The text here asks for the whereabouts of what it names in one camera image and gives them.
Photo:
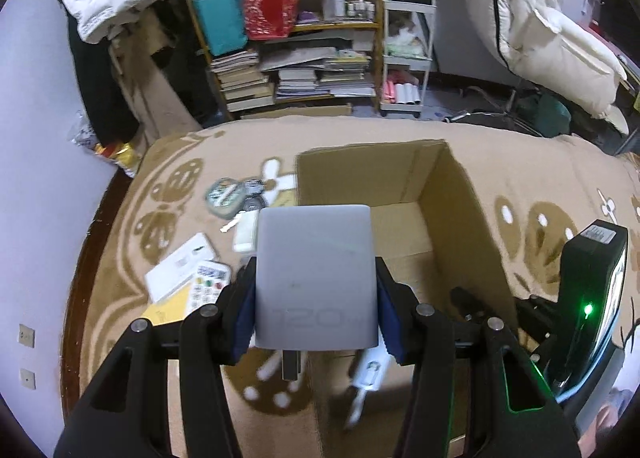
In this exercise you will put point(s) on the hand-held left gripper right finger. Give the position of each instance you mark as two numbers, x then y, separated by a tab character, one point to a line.
389	320

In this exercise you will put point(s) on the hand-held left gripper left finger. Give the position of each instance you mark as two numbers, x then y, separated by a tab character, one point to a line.
244	310

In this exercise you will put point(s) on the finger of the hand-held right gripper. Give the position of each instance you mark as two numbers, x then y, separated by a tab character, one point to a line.
465	304
539	315

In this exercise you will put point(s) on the white remote with coloured buttons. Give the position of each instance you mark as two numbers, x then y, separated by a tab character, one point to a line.
207	284

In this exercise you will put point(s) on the white card box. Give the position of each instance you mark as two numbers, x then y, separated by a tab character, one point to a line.
177	268

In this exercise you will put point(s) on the grey rounded adapter box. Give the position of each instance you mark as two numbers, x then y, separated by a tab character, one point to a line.
315	273

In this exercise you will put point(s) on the cardboard box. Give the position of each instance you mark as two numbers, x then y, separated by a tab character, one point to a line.
450	218

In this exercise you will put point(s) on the yellow round disc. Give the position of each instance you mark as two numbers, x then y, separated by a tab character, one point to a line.
160	312

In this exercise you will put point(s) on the black key bunch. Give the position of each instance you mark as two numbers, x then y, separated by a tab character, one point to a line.
254	203

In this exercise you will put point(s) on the round green tin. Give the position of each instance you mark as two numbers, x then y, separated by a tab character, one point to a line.
225	195

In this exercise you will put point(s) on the tan paper card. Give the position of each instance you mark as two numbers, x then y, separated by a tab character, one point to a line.
286	199

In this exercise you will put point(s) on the small printed packet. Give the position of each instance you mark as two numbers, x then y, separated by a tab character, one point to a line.
254	185

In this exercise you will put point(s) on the green bag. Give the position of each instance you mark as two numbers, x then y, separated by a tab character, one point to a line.
554	114

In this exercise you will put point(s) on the tan printed blanket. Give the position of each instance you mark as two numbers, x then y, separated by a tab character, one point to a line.
380	133

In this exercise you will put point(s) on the metal chair base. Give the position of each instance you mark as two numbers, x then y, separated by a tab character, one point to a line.
492	114

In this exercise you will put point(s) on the pile of snack packets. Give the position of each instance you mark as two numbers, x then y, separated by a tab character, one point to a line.
117	153

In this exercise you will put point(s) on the flat long cardboard piece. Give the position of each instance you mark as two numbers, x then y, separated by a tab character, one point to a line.
295	112

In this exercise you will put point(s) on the stack of books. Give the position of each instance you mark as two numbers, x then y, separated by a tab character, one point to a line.
295	78

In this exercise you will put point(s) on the brown cardboard sheets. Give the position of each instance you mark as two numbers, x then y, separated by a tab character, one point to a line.
155	83

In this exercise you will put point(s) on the white trolley cart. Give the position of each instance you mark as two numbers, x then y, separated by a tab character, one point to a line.
406	60

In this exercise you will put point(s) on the cream padded chair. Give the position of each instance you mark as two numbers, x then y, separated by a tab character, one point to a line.
540	18

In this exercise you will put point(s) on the black hanging garment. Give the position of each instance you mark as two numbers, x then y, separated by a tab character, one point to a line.
95	83

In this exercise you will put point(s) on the teal bag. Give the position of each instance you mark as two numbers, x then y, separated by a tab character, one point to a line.
220	18

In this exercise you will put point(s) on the wooden shelf rack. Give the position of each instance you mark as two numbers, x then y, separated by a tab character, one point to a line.
330	28

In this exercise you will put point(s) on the red patterned bag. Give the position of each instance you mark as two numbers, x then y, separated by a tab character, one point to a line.
270	3

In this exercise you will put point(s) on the row of small jars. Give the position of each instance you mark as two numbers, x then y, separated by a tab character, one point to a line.
361	9

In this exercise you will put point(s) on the short white bottle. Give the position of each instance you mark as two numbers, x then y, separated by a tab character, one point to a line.
339	2

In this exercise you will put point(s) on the wall socket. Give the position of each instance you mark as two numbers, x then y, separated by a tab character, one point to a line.
27	336
28	379

